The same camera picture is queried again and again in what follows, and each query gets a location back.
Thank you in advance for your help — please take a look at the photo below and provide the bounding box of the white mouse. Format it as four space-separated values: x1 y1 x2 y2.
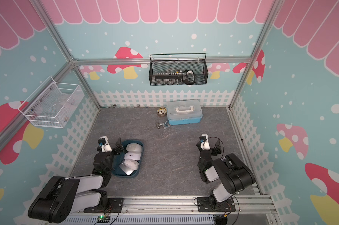
124 159 139 170
126 143 143 153

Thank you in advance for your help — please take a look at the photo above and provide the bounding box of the grey mouse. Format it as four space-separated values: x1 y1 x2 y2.
124 152 142 161

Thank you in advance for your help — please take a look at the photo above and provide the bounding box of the dark teal storage box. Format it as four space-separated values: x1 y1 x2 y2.
112 140 144 178

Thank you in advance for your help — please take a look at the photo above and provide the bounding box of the silver mouse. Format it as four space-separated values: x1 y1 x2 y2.
119 163 134 176

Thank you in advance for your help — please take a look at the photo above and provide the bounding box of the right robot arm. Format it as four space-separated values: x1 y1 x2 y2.
196 140 255 213

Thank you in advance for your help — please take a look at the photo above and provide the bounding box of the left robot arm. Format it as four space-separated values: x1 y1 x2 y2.
27 136 124 224

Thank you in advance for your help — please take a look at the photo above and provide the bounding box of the blue storage case clear lid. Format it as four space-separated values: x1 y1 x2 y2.
166 100 203 125

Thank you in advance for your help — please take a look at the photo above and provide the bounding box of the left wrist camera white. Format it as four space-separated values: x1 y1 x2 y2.
97 136 112 152

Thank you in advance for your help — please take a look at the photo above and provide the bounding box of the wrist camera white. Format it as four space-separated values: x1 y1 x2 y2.
199 134 210 151
97 136 112 152

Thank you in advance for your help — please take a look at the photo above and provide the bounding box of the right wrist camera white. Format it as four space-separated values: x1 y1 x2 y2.
199 134 210 151

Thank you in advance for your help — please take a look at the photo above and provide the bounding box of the metal ball valve blue handle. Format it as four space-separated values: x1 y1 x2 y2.
156 121 171 129

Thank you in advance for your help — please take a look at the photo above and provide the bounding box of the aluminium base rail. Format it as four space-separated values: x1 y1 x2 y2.
62 195 281 225

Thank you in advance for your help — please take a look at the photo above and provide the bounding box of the white wire basket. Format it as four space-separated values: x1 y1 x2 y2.
17 77 85 128

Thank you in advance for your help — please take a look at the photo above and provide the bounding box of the socket set rail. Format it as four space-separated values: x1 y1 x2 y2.
150 72 194 85

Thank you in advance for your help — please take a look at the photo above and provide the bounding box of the black wire mesh basket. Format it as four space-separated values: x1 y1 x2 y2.
148 53 209 86

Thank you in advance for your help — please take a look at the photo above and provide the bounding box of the aluminium corner post left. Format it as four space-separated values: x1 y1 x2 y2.
30 1 101 110

